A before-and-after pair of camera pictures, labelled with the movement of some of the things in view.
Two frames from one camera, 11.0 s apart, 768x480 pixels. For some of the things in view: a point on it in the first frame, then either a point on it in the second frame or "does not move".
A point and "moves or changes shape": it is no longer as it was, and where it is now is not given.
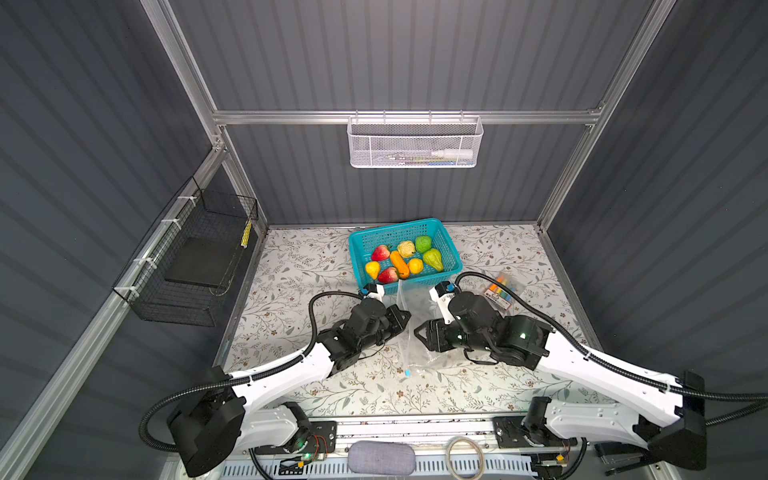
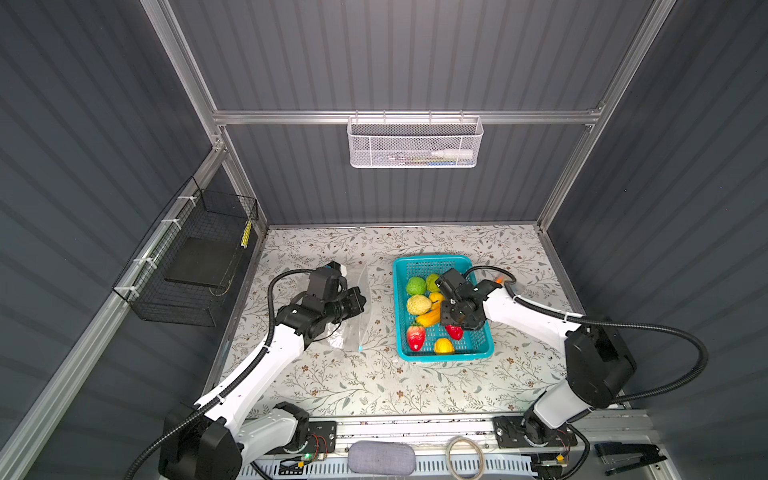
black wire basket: (191, 260) does not move
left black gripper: (396, 324) → (352, 295)
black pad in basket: (205, 261) does not move
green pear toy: (433, 258) → (430, 283)
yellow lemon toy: (416, 266) moves or changes shape
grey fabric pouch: (381, 458) does not move
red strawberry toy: (388, 276) moves or changes shape
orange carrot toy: (400, 264) → (431, 318)
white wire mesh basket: (415, 142) does not move
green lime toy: (423, 243) → (416, 285)
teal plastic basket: (421, 252) moves or changes shape
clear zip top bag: (420, 301) moves or changes shape
